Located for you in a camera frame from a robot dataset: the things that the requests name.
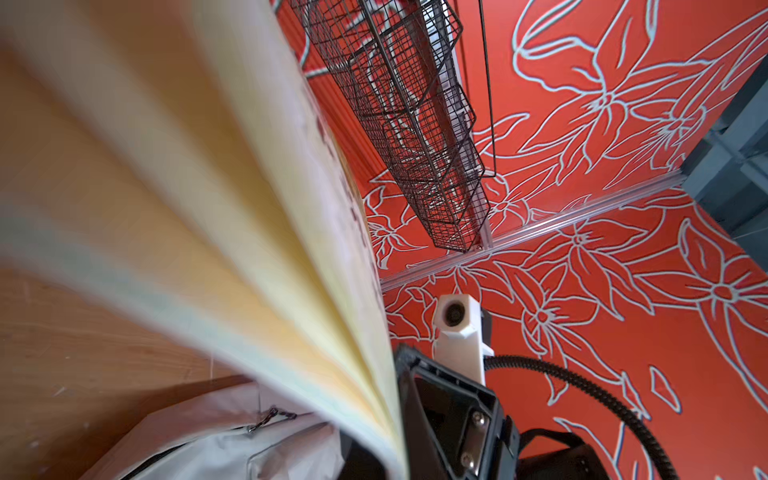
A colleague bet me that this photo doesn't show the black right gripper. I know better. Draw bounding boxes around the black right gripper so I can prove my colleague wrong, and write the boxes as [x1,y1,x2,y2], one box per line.
[394,344,519,479]

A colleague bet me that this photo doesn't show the white canvas backpack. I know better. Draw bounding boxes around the white canvas backpack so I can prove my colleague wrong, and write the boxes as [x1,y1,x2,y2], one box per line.
[84,382,345,479]

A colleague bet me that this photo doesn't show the green China history book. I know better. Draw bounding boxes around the green China history book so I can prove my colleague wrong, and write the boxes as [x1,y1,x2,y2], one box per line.
[1,1,410,479]

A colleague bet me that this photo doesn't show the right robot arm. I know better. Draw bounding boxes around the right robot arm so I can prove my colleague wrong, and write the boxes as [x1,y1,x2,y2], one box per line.
[395,346,679,479]

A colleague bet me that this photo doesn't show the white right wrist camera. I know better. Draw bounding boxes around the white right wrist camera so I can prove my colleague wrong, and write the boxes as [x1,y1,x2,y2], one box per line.
[433,294,495,386]

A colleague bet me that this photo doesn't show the black wire wall basket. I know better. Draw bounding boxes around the black wire wall basket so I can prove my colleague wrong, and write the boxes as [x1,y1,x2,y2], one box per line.
[290,1,489,252]

